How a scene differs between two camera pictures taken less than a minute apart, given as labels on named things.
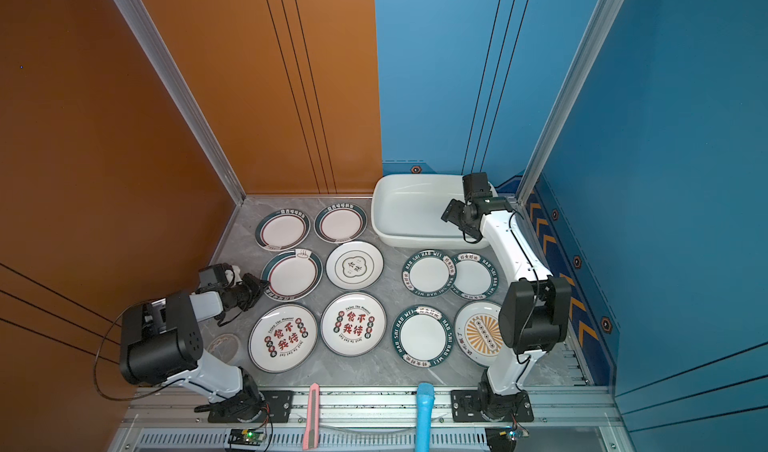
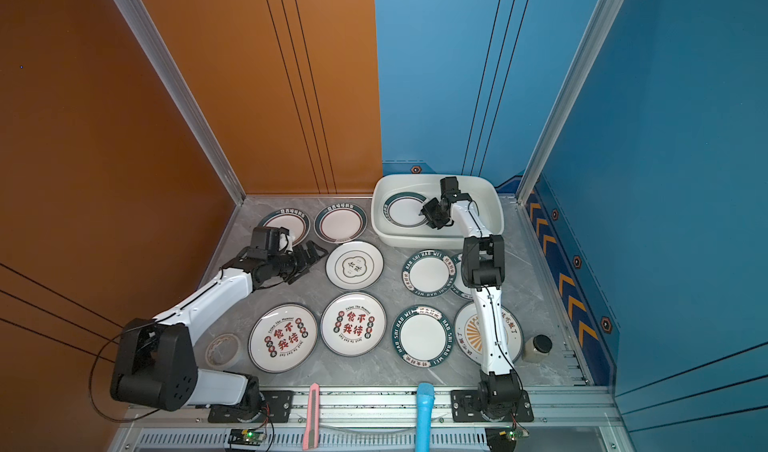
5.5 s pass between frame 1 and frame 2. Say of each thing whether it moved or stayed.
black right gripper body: moved
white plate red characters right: stayed
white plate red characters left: stayed
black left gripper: moved
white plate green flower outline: stayed
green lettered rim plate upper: stayed
